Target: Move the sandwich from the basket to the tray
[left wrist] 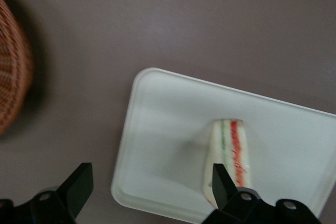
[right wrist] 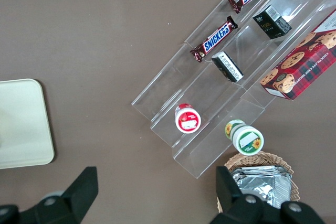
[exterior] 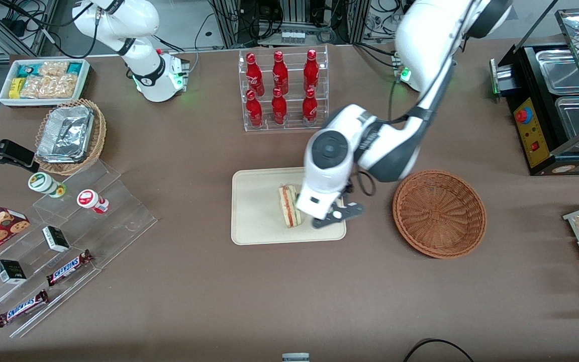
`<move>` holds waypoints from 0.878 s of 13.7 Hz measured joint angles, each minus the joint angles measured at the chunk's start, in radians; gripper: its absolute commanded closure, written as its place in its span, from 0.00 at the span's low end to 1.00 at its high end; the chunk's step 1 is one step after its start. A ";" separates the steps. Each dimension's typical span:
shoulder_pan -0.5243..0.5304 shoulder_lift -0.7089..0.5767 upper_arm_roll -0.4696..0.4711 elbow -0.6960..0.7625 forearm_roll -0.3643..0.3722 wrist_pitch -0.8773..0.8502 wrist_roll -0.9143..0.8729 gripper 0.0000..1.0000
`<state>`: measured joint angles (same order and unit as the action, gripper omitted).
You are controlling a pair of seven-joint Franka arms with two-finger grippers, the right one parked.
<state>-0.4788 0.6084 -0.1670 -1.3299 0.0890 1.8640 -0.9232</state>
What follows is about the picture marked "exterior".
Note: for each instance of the red cola bottle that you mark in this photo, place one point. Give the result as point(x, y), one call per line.
point(254, 75)
point(310, 108)
point(280, 73)
point(311, 70)
point(279, 109)
point(254, 111)

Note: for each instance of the white snack bin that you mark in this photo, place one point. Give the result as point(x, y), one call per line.
point(5, 99)

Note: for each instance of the teal snack packet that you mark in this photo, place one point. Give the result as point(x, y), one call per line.
point(74, 68)
point(25, 70)

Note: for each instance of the aluminium frame rack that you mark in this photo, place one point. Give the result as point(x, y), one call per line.
point(294, 15)

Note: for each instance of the light wicker basket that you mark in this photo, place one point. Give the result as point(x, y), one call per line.
point(97, 138)

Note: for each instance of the clear acrylic bottle rack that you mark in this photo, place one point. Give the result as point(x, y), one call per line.
point(292, 123)

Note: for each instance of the small grey device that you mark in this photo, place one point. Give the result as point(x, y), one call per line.
point(295, 357)

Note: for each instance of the aluminium foil container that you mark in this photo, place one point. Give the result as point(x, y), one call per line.
point(66, 133)

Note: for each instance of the brown wicker basket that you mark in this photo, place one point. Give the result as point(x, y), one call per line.
point(438, 213)

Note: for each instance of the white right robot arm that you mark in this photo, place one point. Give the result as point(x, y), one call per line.
point(138, 30)

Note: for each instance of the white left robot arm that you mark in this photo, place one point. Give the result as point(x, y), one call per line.
point(420, 30)

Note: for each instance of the black food warmer machine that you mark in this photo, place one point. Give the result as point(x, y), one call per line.
point(523, 75)

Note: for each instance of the clear cracker bag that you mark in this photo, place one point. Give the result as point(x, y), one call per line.
point(53, 69)
point(34, 86)
point(63, 86)

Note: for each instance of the small black box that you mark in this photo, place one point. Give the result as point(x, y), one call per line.
point(56, 239)
point(10, 271)

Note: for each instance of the triangular sandwich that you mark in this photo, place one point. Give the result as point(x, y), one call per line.
point(288, 206)

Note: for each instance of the Snickers chocolate bar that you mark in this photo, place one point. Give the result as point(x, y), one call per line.
point(68, 267)
point(22, 308)

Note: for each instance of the cream plastic tray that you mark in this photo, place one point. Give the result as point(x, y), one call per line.
point(257, 211)

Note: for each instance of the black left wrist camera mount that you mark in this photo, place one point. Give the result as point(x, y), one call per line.
point(340, 213)

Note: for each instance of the clear acrylic stepped display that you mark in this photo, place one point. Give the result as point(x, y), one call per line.
point(113, 221)

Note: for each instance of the yellow snack packet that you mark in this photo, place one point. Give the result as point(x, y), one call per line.
point(15, 88)

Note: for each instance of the green lid yogurt bottle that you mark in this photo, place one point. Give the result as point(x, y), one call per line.
point(44, 184)

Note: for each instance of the red lid yogurt bottle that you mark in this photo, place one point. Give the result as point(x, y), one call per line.
point(90, 200)

